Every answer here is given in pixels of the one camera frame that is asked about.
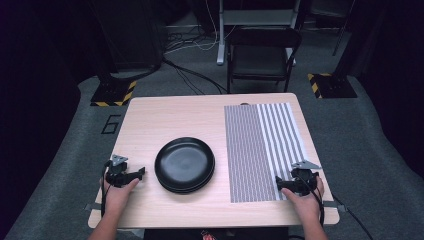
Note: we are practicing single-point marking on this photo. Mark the black folding chair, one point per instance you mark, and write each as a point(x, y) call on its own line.
point(260, 60)

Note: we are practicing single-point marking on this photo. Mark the person's right hand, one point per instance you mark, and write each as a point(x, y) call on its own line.
point(308, 208)

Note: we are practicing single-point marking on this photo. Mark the grey tape strip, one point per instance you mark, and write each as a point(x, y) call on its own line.
point(94, 206)
point(333, 205)

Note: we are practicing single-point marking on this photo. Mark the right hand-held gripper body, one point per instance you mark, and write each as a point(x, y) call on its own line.
point(305, 181)

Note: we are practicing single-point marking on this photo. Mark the black stand base striped tape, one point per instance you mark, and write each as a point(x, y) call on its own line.
point(110, 95)
point(333, 86)

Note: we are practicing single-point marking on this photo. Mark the grey striped placemat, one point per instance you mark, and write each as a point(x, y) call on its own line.
point(246, 150)

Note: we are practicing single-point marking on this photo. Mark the dark tripod leg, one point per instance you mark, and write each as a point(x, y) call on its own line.
point(340, 33)

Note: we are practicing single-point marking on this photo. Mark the person's left hand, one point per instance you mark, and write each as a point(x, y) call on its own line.
point(115, 200)

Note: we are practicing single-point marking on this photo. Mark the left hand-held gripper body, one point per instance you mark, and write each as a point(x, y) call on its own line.
point(117, 178)

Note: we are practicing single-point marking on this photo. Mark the white desk frame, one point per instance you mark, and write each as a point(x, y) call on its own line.
point(255, 16)

